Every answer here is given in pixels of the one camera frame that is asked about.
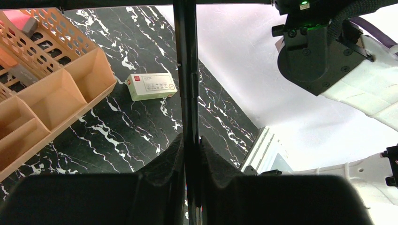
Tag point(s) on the white green small box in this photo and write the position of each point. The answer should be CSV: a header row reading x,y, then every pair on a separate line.
x,y
150,86

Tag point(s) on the aluminium frame rail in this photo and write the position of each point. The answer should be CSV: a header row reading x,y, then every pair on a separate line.
x,y
266,154

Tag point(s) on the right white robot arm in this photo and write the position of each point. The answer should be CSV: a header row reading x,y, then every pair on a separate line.
x,y
327,49

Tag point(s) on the black pink folding umbrella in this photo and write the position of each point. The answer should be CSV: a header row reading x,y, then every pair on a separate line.
x,y
187,46

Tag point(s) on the pink grey eraser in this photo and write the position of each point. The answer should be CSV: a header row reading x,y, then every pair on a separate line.
x,y
25,23

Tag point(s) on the orange plastic desk organizer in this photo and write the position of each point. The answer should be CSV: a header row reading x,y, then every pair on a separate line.
x,y
73,76

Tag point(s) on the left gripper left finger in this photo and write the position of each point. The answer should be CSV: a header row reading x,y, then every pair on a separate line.
x,y
153,195

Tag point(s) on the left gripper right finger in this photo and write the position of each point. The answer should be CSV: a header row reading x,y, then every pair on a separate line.
x,y
230,197

